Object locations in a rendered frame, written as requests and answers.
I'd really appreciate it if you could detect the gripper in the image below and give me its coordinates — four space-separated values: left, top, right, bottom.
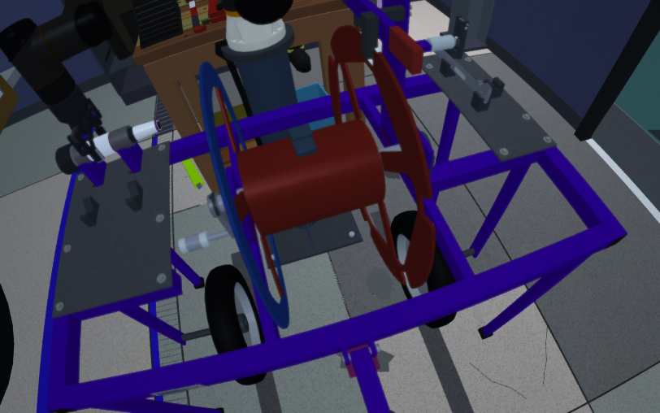
67 105 106 162

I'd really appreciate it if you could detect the white and grey nozzle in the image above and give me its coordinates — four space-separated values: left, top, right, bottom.
54 120 163 175

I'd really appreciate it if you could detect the grey plate with black cradle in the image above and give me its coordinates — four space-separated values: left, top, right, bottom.
51 142 174 320

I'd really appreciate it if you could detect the red latch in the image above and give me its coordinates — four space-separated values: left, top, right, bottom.
388 25 425 75

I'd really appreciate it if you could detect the grey spanner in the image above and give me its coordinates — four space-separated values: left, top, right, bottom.
441 59 496 102

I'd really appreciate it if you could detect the grey plate with black clip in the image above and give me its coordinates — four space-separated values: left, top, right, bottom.
421 51 558 163

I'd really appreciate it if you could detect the yellow-green bar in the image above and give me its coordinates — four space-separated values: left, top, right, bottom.
180 157 206 190

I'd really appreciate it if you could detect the brown wooden table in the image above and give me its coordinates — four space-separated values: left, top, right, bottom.
132 0 363 193

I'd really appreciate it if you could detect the black ribbed box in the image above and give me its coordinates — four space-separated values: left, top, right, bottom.
135 0 185 50

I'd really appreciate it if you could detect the red and white bottle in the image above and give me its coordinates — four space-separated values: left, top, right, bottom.
187 0 208 35

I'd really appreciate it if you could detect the black round object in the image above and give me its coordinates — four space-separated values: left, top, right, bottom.
0 282 15 399

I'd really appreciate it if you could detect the blue box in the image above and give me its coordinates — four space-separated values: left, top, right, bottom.
293 82 337 131

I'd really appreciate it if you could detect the black cart wheel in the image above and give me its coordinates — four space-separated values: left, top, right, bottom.
389 210 458 329
204 264 267 386

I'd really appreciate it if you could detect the white cylinder peg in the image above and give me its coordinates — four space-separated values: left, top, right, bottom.
426 34 458 52

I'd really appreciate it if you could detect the blue reel rim ring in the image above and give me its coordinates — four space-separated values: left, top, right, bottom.
198 61 291 330

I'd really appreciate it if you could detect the grey crank with white handle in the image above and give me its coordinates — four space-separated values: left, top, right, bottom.
177 191 234 254

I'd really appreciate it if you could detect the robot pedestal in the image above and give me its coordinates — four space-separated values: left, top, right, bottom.
215 24 365 267

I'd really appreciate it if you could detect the red hose reel drum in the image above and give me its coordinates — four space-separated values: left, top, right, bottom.
232 24 437 290

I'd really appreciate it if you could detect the black latch bracket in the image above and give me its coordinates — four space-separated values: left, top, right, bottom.
360 10 380 59

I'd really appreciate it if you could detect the blue hose reel cart frame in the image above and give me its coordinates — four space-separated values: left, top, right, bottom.
36 0 628 413

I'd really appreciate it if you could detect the magenta bracket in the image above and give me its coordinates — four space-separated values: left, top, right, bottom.
340 344 384 379

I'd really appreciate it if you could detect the black post bracket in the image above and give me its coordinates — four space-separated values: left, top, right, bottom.
449 16 471 59

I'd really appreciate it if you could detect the dark door frame post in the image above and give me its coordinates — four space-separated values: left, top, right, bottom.
573 0 660 142

